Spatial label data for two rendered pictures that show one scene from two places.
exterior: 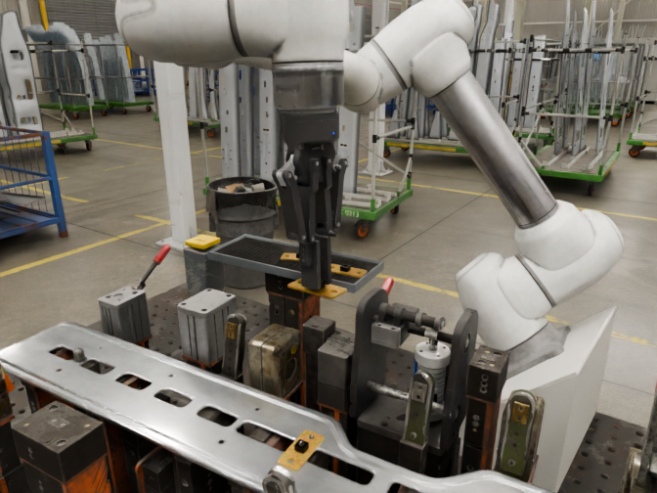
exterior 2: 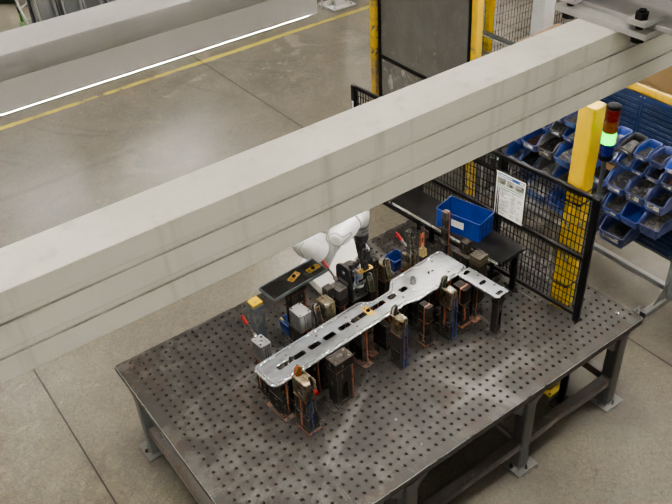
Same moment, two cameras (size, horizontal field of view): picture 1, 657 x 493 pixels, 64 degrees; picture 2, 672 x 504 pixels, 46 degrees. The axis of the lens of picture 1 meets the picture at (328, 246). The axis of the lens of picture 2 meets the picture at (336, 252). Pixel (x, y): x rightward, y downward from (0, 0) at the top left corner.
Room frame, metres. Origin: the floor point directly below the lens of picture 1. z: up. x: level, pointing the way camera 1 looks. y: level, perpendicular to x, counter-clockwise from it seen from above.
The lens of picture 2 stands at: (-0.39, 3.07, 3.89)
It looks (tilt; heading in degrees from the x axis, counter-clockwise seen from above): 38 degrees down; 292
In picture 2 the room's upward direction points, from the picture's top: 4 degrees counter-clockwise
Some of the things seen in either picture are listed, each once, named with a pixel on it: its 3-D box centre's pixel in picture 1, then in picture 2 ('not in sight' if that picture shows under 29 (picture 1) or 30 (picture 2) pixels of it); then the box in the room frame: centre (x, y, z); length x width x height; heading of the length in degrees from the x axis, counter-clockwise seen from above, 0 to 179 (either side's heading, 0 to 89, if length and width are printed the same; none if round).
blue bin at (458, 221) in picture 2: not in sight; (464, 218); (0.33, -0.80, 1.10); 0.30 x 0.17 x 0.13; 160
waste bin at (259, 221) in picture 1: (243, 233); not in sight; (3.60, 0.60, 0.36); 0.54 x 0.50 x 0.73; 146
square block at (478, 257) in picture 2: not in sight; (477, 278); (0.19, -0.54, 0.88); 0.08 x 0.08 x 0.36; 60
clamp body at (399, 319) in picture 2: not in sight; (398, 339); (0.48, 0.08, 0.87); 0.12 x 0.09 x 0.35; 150
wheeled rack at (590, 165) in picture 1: (578, 111); not in sight; (6.91, -3.17, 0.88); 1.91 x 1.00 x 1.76; 147
